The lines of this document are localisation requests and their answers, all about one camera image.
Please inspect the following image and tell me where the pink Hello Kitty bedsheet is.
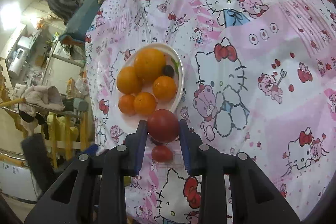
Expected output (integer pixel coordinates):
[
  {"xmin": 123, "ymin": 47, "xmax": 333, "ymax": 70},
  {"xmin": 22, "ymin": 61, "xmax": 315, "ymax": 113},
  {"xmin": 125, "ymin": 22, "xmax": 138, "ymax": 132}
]
[{"xmin": 85, "ymin": 0, "xmax": 335, "ymax": 219}]

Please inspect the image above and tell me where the dark purple grape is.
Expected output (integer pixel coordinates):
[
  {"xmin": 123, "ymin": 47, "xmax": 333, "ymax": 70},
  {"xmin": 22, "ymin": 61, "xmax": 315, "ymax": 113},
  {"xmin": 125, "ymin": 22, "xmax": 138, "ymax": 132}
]
[
  {"xmin": 150, "ymin": 137, "xmax": 163, "ymax": 145},
  {"xmin": 162, "ymin": 65, "xmax": 175, "ymax": 78}
]

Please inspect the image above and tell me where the white water heater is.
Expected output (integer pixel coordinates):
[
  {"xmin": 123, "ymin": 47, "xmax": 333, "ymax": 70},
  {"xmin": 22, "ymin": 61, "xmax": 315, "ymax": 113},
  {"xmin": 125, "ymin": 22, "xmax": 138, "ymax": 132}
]
[{"xmin": 8, "ymin": 48, "xmax": 27, "ymax": 79}]

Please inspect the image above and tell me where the teal chair back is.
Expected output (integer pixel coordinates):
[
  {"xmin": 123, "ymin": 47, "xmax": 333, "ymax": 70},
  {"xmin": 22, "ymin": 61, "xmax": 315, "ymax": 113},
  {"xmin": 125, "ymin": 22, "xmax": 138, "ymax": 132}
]
[{"xmin": 59, "ymin": 0, "xmax": 101, "ymax": 46}]

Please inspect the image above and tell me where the green grape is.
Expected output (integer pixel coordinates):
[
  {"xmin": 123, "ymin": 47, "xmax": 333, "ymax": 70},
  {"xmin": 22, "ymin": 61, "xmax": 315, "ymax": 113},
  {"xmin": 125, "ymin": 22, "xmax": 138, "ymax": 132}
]
[{"xmin": 123, "ymin": 176, "xmax": 131, "ymax": 186}]

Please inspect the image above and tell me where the grey tabby cat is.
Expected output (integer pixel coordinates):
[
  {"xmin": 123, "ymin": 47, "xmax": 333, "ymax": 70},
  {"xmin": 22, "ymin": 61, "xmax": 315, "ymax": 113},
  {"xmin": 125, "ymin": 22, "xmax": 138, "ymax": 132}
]
[{"xmin": 43, "ymin": 0, "xmax": 84, "ymax": 26}]

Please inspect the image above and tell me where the pink plush garment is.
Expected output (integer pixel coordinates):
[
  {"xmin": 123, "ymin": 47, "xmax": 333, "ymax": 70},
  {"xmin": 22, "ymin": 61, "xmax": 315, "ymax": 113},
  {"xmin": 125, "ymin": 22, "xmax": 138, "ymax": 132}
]
[{"xmin": 15, "ymin": 84, "xmax": 64, "ymax": 117}]

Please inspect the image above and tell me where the small mandarin orange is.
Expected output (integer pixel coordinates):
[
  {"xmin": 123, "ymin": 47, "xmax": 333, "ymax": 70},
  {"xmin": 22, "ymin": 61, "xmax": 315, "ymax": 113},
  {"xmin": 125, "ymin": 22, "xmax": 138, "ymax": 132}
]
[
  {"xmin": 152, "ymin": 76, "xmax": 177, "ymax": 102},
  {"xmin": 134, "ymin": 92, "xmax": 157, "ymax": 116},
  {"xmin": 118, "ymin": 94, "xmax": 135, "ymax": 116},
  {"xmin": 117, "ymin": 66, "xmax": 142, "ymax": 94}
]

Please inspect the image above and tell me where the yellow wooden rack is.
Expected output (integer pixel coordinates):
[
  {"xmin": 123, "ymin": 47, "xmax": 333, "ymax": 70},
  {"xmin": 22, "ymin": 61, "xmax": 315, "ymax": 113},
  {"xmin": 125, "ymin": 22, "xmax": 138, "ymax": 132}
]
[{"xmin": 1, "ymin": 98, "xmax": 89, "ymax": 168}]

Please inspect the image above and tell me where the pink strawberry ceramic plate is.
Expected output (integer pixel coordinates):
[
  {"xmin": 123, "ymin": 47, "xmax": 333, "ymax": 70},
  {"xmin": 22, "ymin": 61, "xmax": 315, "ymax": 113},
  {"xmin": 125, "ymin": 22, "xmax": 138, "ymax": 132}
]
[{"xmin": 111, "ymin": 43, "xmax": 185, "ymax": 134}]

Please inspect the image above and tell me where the red cherry tomato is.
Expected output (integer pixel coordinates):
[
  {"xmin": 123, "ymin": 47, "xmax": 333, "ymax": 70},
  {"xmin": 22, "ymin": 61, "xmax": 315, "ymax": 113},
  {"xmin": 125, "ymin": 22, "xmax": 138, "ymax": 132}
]
[
  {"xmin": 147, "ymin": 109, "xmax": 180, "ymax": 143},
  {"xmin": 151, "ymin": 145, "xmax": 173, "ymax": 162}
]

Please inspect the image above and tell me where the large orange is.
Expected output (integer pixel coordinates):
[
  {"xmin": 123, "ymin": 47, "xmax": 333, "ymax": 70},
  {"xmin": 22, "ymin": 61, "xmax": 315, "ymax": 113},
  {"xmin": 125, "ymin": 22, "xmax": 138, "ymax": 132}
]
[{"xmin": 133, "ymin": 48, "xmax": 166, "ymax": 84}]

